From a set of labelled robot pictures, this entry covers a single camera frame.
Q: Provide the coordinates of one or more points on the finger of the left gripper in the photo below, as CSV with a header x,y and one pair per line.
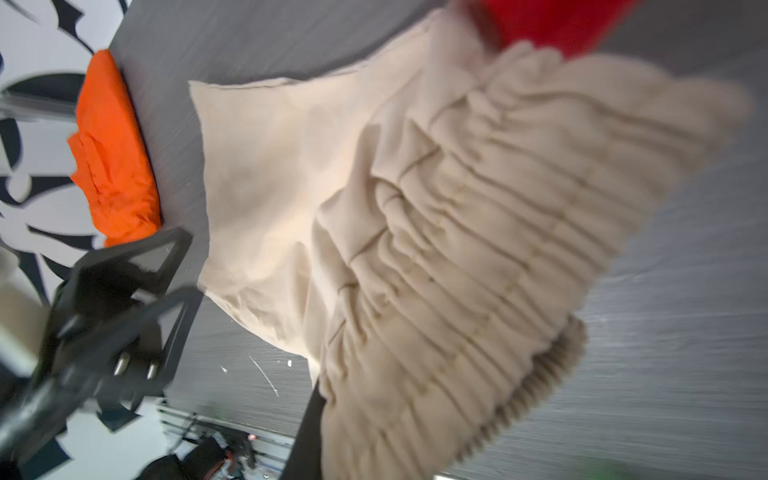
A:
x,y
103,354
116,267

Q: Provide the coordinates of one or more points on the red shorts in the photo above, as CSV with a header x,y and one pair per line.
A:
x,y
573,27

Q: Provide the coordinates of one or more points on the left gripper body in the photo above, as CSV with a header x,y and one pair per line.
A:
x,y
38,411

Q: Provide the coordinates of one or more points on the beige shorts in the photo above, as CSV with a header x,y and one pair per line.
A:
x,y
422,226

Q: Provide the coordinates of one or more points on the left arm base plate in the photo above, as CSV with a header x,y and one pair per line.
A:
x,y
213,458

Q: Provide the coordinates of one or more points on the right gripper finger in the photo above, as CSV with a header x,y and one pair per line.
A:
x,y
304,461

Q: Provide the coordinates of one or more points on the orange shorts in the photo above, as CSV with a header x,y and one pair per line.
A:
x,y
112,167

